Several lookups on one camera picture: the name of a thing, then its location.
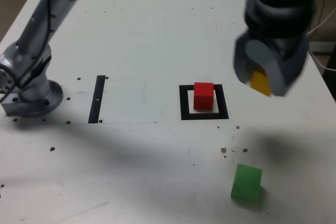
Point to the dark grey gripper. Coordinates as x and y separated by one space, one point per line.
291 48

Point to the yellow cube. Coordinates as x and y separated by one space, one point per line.
260 82

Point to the red cube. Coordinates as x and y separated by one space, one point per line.
203 95

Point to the green cube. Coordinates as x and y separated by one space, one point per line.
246 182

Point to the black tape square outline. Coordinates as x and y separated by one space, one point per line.
183 103

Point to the black tape strip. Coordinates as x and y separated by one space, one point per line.
95 108

